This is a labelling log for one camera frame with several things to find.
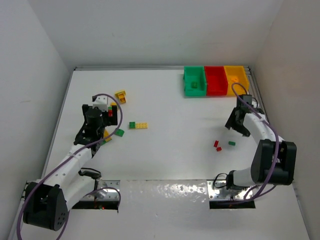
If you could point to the red lego brick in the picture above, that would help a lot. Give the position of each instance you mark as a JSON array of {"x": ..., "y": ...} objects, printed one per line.
[{"x": 216, "y": 143}]

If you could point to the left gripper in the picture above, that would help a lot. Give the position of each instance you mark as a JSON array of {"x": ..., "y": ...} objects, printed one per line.
[{"x": 99, "y": 110}]

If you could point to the metal base plate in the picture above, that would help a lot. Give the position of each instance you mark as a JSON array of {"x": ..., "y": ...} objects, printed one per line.
[
  {"x": 218, "y": 192},
  {"x": 100, "y": 190}
]

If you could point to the yellow plastic bin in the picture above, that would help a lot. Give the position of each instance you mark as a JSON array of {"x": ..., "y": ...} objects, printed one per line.
[{"x": 236, "y": 74}]

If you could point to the tan lego plate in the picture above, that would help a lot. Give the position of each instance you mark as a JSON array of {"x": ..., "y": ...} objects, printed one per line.
[{"x": 141, "y": 125}]

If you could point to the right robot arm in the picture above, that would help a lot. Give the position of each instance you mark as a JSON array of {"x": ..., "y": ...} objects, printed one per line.
[{"x": 283, "y": 174}]

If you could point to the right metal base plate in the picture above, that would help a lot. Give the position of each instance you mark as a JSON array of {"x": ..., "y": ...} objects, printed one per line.
[{"x": 218, "y": 192}]

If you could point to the green plastic bin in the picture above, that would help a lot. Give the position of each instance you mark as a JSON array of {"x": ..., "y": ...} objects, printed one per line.
[{"x": 194, "y": 74}]

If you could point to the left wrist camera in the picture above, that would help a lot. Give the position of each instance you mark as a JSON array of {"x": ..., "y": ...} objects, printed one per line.
[{"x": 100, "y": 102}]

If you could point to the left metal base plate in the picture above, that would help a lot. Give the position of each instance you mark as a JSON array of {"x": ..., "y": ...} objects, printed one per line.
[{"x": 100, "y": 190}]

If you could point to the red green flower lego stack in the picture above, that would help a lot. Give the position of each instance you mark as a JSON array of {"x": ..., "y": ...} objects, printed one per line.
[{"x": 110, "y": 109}]

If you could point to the yellow hollow lego block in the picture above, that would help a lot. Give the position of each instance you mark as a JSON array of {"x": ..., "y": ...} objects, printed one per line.
[{"x": 122, "y": 98}]

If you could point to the green square lego brick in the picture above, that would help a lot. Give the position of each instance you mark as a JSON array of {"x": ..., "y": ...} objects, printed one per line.
[{"x": 194, "y": 84}]

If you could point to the yellow arch lego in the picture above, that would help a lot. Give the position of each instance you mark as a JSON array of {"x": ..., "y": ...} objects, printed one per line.
[{"x": 120, "y": 92}]

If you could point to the aluminium frame rail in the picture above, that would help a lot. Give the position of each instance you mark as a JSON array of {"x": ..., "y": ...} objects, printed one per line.
[{"x": 268, "y": 145}]

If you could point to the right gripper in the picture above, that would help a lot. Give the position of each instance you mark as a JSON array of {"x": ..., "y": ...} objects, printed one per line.
[{"x": 236, "y": 120}]

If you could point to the orange lego piece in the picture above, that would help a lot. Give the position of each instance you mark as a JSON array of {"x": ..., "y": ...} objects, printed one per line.
[{"x": 234, "y": 79}]

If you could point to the yellow long lego brick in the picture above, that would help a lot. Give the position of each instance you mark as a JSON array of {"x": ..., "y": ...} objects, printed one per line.
[{"x": 107, "y": 135}]

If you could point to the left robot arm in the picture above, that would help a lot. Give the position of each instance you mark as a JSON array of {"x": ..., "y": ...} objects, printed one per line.
[{"x": 49, "y": 200}]

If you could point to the red plastic bin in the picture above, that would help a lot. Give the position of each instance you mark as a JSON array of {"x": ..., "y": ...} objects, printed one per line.
[{"x": 216, "y": 81}]

